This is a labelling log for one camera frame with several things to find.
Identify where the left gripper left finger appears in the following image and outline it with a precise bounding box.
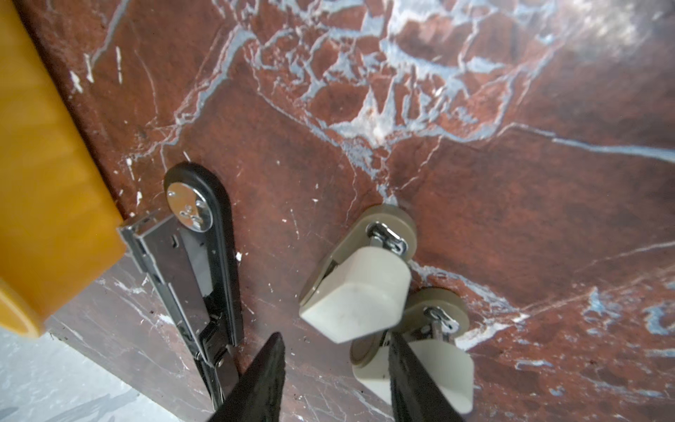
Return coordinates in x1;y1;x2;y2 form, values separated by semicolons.
208;332;286;422

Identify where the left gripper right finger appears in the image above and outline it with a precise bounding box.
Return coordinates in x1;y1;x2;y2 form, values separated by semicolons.
388;333;464;422

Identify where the yellow plastic tray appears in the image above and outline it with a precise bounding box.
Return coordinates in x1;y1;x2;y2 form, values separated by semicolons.
1;1;126;338

